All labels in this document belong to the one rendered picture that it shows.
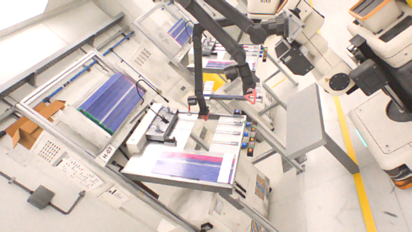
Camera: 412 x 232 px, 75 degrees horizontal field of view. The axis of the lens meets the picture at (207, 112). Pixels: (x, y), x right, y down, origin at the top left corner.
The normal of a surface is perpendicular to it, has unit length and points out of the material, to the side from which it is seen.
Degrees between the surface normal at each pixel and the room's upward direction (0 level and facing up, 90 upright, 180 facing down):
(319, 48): 90
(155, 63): 90
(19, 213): 90
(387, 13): 92
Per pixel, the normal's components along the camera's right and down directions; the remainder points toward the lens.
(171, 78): -0.23, 0.58
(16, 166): 0.65, -0.50
